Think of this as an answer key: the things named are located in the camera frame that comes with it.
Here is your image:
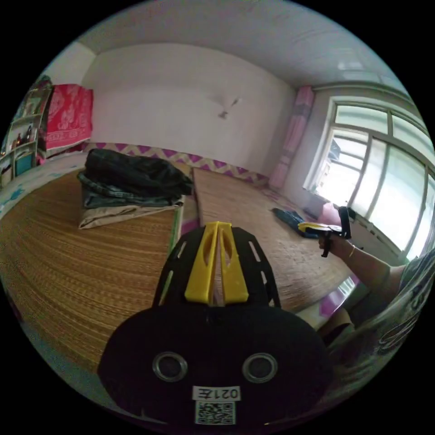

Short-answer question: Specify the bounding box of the red patterned cloth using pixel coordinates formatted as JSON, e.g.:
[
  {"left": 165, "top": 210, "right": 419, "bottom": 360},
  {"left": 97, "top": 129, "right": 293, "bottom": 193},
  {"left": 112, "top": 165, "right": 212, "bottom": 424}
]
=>
[{"left": 44, "top": 84, "right": 94, "bottom": 152}]

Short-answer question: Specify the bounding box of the person's body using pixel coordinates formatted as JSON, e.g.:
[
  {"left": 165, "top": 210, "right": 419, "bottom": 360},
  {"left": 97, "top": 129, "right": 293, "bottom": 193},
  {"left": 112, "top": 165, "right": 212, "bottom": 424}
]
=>
[{"left": 324, "top": 247, "right": 435, "bottom": 414}]

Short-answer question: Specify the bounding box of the pile of clothes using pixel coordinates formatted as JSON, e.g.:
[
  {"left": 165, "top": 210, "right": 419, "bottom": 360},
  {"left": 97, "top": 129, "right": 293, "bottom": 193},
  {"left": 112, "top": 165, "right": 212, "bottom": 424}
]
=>
[{"left": 77, "top": 148, "right": 195, "bottom": 230}]

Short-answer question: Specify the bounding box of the blue patterned short sleeve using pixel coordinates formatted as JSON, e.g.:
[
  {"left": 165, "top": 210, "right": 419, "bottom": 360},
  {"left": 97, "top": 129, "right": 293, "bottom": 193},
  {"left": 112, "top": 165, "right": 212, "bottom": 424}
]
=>
[{"left": 271, "top": 208, "right": 321, "bottom": 239}]

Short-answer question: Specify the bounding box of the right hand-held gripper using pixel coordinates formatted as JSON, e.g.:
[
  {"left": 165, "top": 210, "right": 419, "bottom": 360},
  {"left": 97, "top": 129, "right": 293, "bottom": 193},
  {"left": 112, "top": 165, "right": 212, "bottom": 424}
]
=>
[{"left": 298, "top": 222, "right": 343, "bottom": 258}]

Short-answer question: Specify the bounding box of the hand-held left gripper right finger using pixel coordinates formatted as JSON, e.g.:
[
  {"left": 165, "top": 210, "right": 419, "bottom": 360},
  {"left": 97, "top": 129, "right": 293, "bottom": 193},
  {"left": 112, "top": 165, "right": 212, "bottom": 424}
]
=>
[{"left": 218, "top": 222, "right": 249, "bottom": 304}]

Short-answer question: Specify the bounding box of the shelf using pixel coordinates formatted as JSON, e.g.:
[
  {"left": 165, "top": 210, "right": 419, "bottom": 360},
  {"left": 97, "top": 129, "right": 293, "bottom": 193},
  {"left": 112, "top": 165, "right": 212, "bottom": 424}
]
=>
[{"left": 0, "top": 75, "right": 52, "bottom": 188}]

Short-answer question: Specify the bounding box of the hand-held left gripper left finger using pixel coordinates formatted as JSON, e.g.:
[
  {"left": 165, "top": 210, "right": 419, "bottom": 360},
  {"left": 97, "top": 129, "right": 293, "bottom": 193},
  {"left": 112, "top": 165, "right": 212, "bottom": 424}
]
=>
[{"left": 184, "top": 221, "right": 218, "bottom": 302}]

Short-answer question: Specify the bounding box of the person's right forearm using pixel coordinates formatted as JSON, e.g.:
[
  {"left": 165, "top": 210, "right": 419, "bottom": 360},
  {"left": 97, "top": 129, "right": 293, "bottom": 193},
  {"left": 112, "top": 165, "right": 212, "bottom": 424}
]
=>
[{"left": 348, "top": 244, "right": 406, "bottom": 301}]

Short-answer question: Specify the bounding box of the pink curtain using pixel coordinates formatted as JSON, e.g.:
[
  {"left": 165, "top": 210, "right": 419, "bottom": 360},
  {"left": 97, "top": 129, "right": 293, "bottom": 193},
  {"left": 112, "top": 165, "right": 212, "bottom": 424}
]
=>
[{"left": 270, "top": 85, "right": 316, "bottom": 189}]

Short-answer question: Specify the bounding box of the window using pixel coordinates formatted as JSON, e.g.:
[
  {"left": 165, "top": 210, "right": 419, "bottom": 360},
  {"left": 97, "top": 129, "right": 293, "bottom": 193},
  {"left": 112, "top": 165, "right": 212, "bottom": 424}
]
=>
[{"left": 303, "top": 96, "right": 435, "bottom": 263}]

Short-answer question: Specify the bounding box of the person's right hand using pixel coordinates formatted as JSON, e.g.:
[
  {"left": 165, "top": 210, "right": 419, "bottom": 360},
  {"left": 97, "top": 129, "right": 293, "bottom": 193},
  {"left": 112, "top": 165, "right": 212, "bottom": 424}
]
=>
[{"left": 319, "top": 235, "right": 355, "bottom": 259}]

